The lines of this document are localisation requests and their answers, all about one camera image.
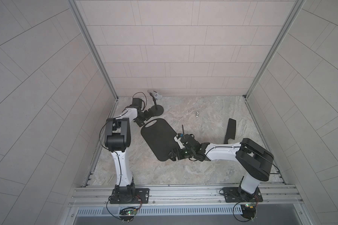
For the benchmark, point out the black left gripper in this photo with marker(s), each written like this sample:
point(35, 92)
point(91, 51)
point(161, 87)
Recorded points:
point(144, 116)

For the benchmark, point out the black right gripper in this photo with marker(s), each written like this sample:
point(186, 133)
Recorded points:
point(172, 152)

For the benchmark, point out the black cutting board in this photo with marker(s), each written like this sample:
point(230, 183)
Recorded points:
point(159, 136)

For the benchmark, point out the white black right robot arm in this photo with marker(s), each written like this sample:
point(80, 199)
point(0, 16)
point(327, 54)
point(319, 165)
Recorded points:
point(256, 160)

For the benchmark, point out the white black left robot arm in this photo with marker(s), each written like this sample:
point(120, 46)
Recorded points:
point(117, 138)

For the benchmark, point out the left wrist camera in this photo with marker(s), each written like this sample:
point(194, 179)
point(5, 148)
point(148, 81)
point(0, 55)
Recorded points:
point(137, 102)

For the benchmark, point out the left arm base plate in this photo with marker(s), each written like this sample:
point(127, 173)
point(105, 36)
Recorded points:
point(127, 195)

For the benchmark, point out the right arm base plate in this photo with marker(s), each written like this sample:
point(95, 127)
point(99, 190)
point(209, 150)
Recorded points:
point(236, 194)

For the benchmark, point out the left circuit board with wires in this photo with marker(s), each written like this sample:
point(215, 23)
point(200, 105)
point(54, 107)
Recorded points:
point(127, 213)

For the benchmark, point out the circuit board with wires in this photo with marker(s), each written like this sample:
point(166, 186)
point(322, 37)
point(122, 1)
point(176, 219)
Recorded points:
point(127, 213)
point(249, 211)

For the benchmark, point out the right circuit board with wires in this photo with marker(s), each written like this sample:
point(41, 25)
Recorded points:
point(249, 211)

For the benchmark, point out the aluminium rail frame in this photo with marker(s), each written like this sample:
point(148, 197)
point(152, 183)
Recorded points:
point(171, 195)

